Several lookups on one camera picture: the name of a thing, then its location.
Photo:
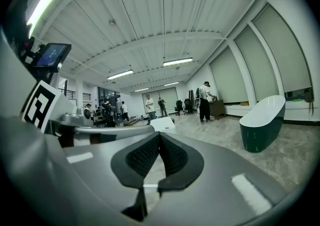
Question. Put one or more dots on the grey window roller blind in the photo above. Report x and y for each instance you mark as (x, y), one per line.
(257, 67)
(168, 98)
(282, 50)
(228, 77)

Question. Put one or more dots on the small black display screen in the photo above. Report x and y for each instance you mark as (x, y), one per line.
(51, 57)

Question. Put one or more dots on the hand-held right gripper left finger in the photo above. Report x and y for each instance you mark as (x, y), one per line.
(100, 170)

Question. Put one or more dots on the black metal railing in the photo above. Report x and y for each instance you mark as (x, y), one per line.
(67, 94)

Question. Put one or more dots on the brown wooden desk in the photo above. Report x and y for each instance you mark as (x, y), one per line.
(217, 108)

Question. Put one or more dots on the round ceiling detector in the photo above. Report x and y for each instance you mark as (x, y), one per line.
(111, 23)

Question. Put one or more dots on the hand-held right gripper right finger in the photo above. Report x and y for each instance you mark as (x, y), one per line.
(220, 167)

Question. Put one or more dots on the dark green white bathtub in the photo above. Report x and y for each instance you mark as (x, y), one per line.
(262, 125)

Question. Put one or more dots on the black office chair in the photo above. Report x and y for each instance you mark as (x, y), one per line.
(188, 106)
(179, 107)

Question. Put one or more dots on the white rounded fixture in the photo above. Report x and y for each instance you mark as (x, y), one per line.
(163, 124)

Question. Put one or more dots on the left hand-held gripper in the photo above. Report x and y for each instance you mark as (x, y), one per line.
(40, 105)

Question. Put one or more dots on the long ceiling light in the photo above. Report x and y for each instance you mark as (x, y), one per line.
(120, 74)
(141, 89)
(38, 12)
(171, 83)
(178, 61)

